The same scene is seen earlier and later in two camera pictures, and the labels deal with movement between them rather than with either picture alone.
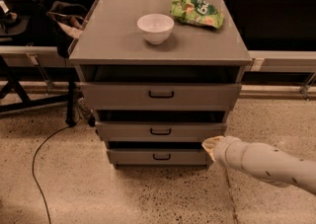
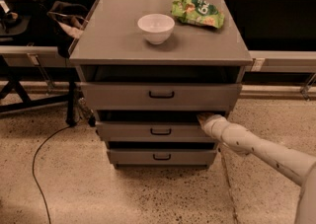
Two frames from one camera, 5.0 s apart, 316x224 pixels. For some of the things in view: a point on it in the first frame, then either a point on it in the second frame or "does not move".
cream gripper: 225,150 → 211,125
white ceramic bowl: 156,28 does not move
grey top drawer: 157,96 does not move
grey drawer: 148,131 does not move
